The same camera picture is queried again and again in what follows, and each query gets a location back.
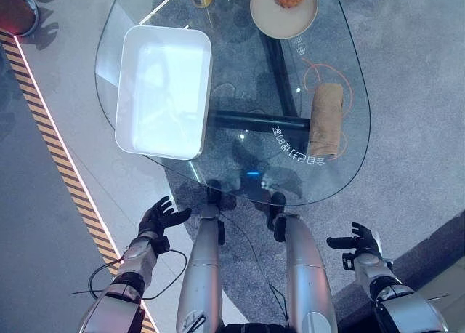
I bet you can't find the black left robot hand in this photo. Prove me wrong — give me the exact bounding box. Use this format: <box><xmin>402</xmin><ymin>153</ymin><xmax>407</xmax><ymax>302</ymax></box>
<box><xmin>137</xmin><ymin>196</ymin><xmax>193</xmax><ymax>238</ymax></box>

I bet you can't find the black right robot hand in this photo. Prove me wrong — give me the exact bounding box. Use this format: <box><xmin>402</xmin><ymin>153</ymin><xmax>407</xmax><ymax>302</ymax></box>
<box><xmin>326</xmin><ymin>222</ymin><xmax>383</xmax><ymax>258</ymax></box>

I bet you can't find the white rectangular plastic basket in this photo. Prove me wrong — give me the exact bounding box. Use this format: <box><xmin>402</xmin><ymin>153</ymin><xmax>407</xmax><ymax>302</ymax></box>
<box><xmin>114</xmin><ymin>25</ymin><xmax>213</xmax><ymax>161</ymax></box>

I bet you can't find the brown rolled cloth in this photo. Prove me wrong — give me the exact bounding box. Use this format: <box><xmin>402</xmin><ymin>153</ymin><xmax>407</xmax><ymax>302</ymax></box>
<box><xmin>307</xmin><ymin>83</ymin><xmax>344</xmax><ymax>157</ymax></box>

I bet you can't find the silver right robot leg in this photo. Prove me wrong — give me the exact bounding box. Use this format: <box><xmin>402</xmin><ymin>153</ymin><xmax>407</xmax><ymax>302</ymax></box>
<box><xmin>267</xmin><ymin>191</ymin><xmax>339</xmax><ymax>333</ymax></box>

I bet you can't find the silver robot leg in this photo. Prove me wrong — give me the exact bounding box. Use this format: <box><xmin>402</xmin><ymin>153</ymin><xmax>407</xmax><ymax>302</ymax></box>
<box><xmin>175</xmin><ymin>179</ymin><xmax>226</xmax><ymax>333</ymax></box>
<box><xmin>267</xmin><ymin>191</ymin><xmax>339</xmax><ymax>333</ymax></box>

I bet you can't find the silver left robot leg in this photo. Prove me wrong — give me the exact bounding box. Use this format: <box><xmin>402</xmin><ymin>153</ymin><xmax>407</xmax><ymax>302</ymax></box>
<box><xmin>175</xmin><ymin>179</ymin><xmax>226</xmax><ymax>333</ymax></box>

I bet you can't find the yellow black hazard tape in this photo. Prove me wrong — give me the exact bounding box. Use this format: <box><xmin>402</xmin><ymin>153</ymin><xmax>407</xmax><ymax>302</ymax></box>
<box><xmin>0</xmin><ymin>30</ymin><xmax>158</xmax><ymax>333</ymax></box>

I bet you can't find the glass table top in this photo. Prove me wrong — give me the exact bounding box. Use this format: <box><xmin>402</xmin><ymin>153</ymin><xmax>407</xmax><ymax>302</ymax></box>
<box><xmin>94</xmin><ymin>0</ymin><xmax>372</xmax><ymax>207</ymax></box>

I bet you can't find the beige round plate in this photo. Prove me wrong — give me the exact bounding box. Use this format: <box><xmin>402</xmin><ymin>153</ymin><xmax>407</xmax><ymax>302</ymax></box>
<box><xmin>249</xmin><ymin>0</ymin><xmax>319</xmax><ymax>40</ymax></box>

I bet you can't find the red round stool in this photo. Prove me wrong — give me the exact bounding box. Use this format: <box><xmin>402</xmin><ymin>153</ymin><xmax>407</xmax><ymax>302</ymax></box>
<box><xmin>0</xmin><ymin>0</ymin><xmax>40</xmax><ymax>37</ymax></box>

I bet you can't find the black thin cable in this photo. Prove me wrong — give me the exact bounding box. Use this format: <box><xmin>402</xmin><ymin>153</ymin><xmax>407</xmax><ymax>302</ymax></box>
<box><xmin>69</xmin><ymin>249</ymin><xmax>188</xmax><ymax>300</ymax></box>

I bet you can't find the black table frame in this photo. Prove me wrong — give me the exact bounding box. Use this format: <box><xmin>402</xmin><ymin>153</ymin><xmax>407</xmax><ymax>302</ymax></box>
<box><xmin>209</xmin><ymin>34</ymin><xmax>312</xmax><ymax>132</ymax></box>

